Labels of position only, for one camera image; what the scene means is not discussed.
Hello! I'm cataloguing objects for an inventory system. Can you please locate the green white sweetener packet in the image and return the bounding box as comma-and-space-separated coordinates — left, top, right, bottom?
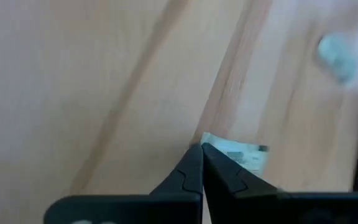
200, 132, 270, 179
317, 32, 358, 83

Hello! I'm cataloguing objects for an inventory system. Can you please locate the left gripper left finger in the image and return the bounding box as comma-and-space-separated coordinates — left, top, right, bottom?
149, 142, 204, 196

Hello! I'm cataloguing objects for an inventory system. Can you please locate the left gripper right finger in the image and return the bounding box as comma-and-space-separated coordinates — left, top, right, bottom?
201, 142, 279, 200

